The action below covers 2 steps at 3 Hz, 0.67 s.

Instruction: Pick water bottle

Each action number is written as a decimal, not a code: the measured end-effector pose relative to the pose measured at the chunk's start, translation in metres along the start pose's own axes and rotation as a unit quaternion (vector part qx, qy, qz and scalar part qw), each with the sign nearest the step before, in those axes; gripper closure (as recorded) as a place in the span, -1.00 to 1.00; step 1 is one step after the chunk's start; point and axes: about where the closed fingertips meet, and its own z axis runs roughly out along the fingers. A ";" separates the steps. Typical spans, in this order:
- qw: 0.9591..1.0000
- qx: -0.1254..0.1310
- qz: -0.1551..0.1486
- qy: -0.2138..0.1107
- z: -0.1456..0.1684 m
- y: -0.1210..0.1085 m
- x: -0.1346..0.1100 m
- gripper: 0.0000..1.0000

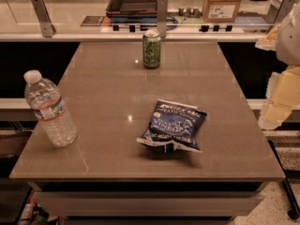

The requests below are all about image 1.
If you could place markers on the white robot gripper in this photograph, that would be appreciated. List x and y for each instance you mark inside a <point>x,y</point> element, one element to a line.
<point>289,42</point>

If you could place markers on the clear plastic water bottle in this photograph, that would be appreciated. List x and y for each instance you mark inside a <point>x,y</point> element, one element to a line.
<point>44,98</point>

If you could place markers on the cardboard box with label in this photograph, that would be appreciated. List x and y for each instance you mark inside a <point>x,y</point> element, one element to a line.
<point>222,3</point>

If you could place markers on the blue potato chip bag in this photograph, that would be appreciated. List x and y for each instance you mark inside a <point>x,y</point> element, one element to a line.
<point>172,127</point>

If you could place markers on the green soda can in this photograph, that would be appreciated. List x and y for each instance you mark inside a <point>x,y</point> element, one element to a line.
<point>151,43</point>

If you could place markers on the dark tray with orange rim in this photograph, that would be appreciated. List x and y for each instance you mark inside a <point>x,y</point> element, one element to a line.
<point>147,8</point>

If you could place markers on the brown table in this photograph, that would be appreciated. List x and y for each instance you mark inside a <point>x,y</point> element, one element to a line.
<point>107,177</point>

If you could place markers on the glass barrier panel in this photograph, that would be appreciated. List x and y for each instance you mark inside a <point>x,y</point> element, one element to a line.
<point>99,19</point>

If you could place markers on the right metal glass bracket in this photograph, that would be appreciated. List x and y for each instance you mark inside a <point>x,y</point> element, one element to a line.
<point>279,10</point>

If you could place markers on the metal glass bracket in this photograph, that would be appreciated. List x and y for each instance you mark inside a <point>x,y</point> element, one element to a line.
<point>162,13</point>
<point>279,10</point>
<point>46,25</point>

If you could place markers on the middle metal glass bracket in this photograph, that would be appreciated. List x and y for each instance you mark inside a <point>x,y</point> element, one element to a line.
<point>162,13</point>

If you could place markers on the left metal glass bracket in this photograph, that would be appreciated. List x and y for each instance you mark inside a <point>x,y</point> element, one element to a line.
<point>46,25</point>

